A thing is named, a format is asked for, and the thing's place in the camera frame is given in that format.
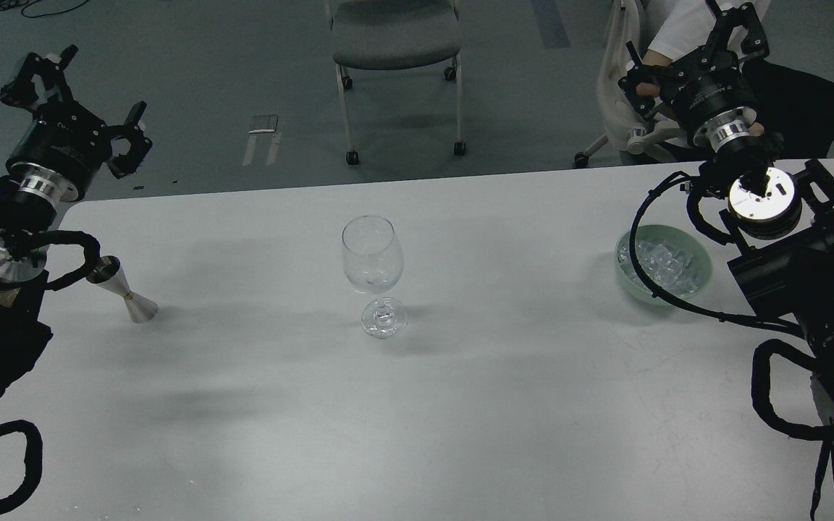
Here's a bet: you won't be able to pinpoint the steel double jigger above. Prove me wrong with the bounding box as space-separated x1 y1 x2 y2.
85 256 159 323

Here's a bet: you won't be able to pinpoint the grey office chair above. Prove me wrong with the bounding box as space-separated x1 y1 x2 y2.
323 1 467 166

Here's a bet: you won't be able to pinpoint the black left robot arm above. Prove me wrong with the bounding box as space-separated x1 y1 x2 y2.
0 46 159 515

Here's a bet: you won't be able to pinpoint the green bowl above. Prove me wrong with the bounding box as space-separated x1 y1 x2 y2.
615 224 713 307

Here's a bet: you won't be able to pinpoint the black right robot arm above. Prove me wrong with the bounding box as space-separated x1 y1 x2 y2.
618 1 834 512

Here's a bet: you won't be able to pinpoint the clear wine glass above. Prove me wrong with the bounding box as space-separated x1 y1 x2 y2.
341 215 408 339

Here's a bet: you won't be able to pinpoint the seated person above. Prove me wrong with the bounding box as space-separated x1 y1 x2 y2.
642 1 834 159

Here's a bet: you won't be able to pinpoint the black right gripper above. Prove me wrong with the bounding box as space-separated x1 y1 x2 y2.
618 0 771 154

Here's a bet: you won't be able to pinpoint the clear ice cubes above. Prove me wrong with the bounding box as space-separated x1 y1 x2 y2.
635 240 709 299

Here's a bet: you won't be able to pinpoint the white office chair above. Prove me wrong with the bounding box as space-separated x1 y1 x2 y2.
574 0 700 169

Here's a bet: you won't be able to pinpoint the floor cables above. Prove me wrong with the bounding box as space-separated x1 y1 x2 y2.
0 0 90 31

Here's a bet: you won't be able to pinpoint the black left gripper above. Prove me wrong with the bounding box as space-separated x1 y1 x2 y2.
0 44 153 202

